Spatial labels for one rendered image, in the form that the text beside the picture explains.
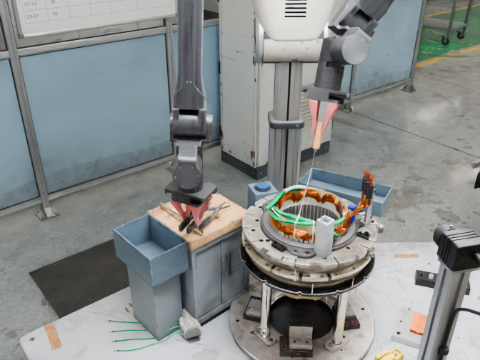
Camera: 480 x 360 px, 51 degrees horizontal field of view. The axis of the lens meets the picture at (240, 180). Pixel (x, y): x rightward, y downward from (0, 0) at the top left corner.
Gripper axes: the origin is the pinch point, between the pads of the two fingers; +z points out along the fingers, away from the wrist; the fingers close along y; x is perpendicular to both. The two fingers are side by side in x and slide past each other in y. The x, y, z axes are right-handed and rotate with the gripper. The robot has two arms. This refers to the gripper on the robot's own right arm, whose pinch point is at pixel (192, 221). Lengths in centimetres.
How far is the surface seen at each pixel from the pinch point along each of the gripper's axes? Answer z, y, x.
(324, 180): 11, 17, 50
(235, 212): 7.0, 2.6, 16.9
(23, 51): 13, -177, 115
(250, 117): 71, -82, 214
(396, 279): 35, 43, 44
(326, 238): -2.0, 30.2, 4.4
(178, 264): 12.0, -3.0, -2.6
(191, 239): 6.8, -1.4, 1.5
